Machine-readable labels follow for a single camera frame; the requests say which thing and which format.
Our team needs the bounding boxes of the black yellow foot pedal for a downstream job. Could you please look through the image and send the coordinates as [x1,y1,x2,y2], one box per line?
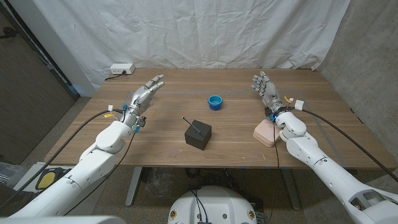
[35,167,71,190]

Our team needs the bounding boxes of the black cube box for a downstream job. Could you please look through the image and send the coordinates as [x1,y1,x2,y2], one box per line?
[184,119,212,151]

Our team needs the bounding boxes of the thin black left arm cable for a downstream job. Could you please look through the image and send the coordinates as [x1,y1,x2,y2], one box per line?
[63,130,137,216]

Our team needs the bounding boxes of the clear plastic bin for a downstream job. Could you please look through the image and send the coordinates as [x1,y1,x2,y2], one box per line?
[0,161,24,189]

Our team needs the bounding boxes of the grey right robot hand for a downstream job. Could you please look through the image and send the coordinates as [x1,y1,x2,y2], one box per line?
[251,71,287,116]

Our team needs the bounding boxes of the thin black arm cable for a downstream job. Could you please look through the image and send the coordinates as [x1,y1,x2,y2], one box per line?
[269,121,280,223]
[63,130,137,216]

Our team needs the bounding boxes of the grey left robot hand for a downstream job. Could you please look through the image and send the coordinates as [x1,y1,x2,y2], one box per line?
[123,73,165,128]

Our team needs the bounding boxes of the white floor board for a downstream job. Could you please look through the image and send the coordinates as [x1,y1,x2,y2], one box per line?
[12,161,78,194]

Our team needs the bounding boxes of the grey table leg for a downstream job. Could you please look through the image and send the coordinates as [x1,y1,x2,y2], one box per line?
[281,167,302,211]
[125,167,143,207]

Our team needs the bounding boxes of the dark brown door panel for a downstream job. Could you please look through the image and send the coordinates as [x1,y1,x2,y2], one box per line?
[0,2,80,166]

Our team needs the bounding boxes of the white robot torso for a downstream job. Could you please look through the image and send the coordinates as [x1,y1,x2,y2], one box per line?
[167,185,258,224]

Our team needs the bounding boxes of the small blue bowl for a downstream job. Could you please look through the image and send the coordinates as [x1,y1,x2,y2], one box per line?
[207,95,224,111]

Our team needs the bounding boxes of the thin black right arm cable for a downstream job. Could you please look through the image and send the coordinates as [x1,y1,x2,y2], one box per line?
[269,121,280,223]

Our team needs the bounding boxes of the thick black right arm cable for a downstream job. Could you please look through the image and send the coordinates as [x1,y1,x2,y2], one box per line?
[294,99,398,183]

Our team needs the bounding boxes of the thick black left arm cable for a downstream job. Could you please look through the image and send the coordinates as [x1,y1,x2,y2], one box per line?
[0,108,125,211]

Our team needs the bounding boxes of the white backdrop sheet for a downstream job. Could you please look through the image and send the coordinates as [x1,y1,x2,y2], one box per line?
[32,0,351,91]

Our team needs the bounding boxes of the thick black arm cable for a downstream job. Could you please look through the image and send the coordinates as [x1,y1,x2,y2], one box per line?
[294,99,398,183]
[0,108,125,211]

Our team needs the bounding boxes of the pink foam pad stack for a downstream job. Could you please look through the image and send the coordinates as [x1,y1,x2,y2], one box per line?
[252,119,282,148]

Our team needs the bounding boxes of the black pen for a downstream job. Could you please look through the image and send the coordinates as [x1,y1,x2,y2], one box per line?
[182,116,205,137]

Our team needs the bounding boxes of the white power strip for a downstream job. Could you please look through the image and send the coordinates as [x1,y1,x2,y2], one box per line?
[109,63,136,75]

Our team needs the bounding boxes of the dark trouser leg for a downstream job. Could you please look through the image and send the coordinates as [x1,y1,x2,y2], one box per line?
[0,183,29,215]

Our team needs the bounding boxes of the black power strip cord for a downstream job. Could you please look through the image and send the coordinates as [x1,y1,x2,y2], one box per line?
[104,70,127,82]

